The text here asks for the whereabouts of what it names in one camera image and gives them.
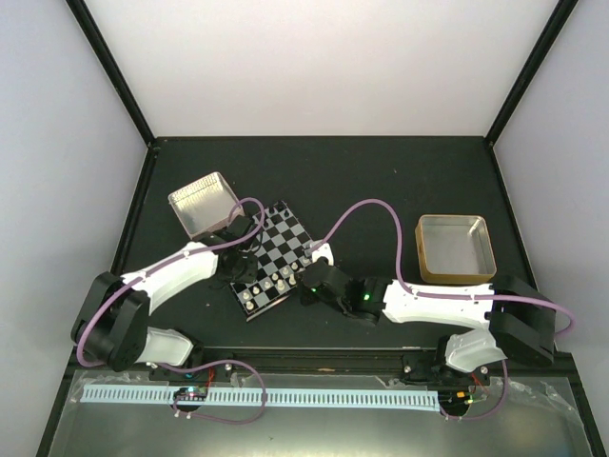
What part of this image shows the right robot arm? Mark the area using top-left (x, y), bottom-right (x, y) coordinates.
top-left (297, 260), bottom-right (556, 384)

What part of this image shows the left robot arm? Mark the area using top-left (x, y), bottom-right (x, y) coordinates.
top-left (70, 215), bottom-right (262, 380)

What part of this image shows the black chess pieces row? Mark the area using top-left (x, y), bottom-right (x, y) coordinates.
top-left (264, 200), bottom-right (292, 228)

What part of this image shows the left circuit board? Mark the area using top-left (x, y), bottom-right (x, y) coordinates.
top-left (173, 387), bottom-right (207, 403)

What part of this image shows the circuit board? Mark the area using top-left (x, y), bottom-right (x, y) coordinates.
top-left (173, 387), bottom-right (207, 403)
top-left (438, 391), bottom-right (488, 407)

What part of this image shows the right circuit board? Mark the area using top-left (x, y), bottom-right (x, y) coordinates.
top-left (438, 391), bottom-right (488, 407)

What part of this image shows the black white chessboard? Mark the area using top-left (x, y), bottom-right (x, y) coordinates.
top-left (229, 209), bottom-right (312, 322)

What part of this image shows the pink metal tin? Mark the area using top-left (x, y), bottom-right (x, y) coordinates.
top-left (167, 171), bottom-right (245, 241)

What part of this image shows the gold metal tin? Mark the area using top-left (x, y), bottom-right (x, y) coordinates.
top-left (415, 214), bottom-right (497, 285)

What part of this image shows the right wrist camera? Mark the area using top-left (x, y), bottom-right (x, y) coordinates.
top-left (304, 240), bottom-right (334, 266)

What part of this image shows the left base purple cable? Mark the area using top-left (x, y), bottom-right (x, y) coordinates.
top-left (161, 357), bottom-right (266, 425)

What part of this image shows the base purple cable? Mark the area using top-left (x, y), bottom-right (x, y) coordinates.
top-left (161, 357), bottom-right (266, 425)
top-left (440, 359), bottom-right (510, 423)

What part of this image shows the black mounting rail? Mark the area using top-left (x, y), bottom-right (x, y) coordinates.
top-left (147, 347), bottom-right (453, 382)

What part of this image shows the light blue cable duct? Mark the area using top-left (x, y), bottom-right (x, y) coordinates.
top-left (80, 385), bottom-right (440, 412)

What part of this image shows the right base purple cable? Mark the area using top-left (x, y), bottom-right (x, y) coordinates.
top-left (440, 359), bottom-right (510, 423)

